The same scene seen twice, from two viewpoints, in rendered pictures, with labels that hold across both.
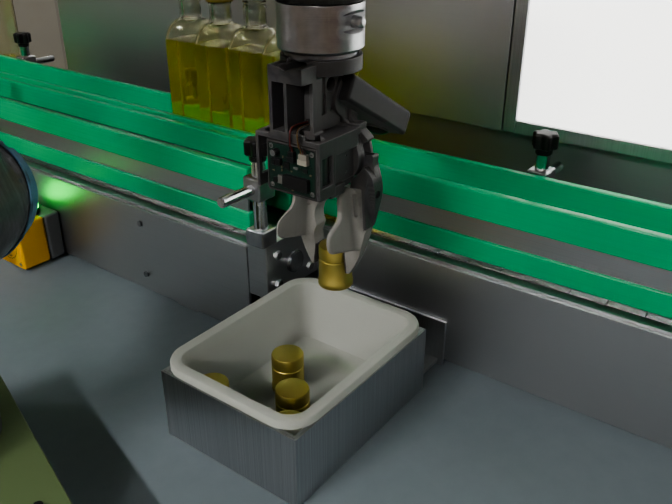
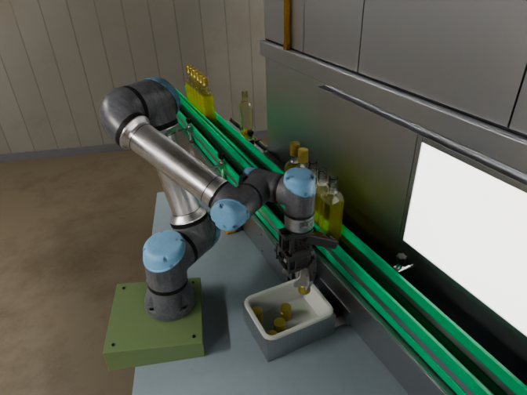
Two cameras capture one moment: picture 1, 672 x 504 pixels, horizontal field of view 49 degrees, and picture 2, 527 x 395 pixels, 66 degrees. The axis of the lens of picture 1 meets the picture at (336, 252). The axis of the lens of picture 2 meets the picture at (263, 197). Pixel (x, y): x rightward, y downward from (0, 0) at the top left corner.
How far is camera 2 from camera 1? 0.58 m
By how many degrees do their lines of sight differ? 26
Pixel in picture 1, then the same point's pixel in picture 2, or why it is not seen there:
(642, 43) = (446, 234)
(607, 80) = (434, 241)
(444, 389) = (342, 336)
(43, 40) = not seen: hidden behind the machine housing
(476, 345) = (357, 324)
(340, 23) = (299, 225)
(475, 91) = (390, 222)
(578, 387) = (384, 356)
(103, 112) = not seen: hidden behind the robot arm
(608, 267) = (398, 320)
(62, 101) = not seen: hidden behind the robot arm
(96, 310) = (242, 259)
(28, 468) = (195, 322)
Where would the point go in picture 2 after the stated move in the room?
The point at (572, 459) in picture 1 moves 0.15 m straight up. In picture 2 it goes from (368, 382) to (376, 346)
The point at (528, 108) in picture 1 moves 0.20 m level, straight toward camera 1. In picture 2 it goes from (408, 237) to (372, 274)
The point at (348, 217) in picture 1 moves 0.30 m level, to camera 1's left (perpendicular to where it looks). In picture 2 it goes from (303, 276) to (210, 245)
